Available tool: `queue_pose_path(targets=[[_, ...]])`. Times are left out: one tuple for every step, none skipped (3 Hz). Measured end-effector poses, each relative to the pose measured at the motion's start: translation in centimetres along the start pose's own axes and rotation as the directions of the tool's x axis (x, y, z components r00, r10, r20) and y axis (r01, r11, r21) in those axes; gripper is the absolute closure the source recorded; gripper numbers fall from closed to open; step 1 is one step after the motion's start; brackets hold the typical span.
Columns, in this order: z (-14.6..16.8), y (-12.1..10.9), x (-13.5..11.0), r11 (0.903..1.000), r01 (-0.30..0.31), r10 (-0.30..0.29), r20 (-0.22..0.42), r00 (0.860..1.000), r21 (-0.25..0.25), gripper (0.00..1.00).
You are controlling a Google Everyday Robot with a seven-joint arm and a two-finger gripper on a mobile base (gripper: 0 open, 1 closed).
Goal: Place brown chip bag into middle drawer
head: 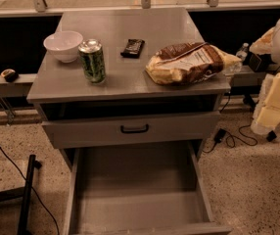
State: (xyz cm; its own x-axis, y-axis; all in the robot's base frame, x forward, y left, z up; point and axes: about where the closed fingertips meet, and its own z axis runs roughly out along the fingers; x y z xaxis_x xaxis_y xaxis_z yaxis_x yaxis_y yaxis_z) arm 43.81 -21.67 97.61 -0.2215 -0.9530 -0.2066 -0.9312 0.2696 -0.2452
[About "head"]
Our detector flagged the brown chip bag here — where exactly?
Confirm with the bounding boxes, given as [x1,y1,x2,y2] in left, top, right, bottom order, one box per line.
[146,42,242,85]

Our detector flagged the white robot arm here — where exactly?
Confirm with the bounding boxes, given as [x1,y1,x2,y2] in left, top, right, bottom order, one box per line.
[250,19,280,135]

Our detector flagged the grey drawer cabinet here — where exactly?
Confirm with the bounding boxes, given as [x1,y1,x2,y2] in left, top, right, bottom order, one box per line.
[27,8,230,164]

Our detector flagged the open grey drawer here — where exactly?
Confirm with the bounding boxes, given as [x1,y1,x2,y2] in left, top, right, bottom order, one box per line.
[63,141,231,235]

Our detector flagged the closed grey upper drawer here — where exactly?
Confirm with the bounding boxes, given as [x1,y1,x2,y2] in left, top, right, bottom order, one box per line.
[42,112,220,149]

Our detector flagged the small black box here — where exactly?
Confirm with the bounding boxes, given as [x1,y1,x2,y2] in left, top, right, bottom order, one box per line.
[249,54,268,72]

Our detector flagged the clear water bottle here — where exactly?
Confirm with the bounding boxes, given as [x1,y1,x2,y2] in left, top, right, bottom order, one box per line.
[231,43,249,72]

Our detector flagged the dark chocolate bar wrapper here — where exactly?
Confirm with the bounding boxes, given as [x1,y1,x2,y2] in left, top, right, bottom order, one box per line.
[120,39,145,59]

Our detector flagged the green drink can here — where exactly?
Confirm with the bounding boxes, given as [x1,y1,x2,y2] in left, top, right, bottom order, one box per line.
[78,39,106,83]

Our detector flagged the white ceramic bowl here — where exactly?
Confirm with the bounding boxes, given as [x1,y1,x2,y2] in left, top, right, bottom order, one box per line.
[43,30,83,63]

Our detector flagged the small black round device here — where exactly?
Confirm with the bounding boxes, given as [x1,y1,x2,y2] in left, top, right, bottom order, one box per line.
[1,69,19,82]

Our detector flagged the black drawer handle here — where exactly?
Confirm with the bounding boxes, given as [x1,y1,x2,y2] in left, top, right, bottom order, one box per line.
[120,124,149,134]

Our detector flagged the black floor cable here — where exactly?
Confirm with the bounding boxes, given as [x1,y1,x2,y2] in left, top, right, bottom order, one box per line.
[0,120,61,235]

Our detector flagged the black stand frame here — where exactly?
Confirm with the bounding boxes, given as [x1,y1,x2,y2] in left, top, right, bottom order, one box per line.
[0,155,42,235]

